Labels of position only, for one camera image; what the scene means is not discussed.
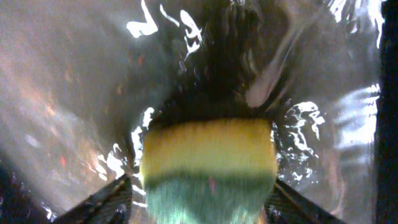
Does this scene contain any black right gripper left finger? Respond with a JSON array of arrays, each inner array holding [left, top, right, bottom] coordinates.
[[53, 174, 132, 224]]

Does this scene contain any yellow green scrub sponge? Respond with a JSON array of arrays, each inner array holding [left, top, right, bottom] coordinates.
[[140, 119, 278, 223]]

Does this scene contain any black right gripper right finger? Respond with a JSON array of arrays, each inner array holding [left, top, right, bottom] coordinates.
[[266, 179, 345, 224]]

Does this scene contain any black plastic tray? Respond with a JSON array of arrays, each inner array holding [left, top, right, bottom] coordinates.
[[1, 1, 397, 223]]

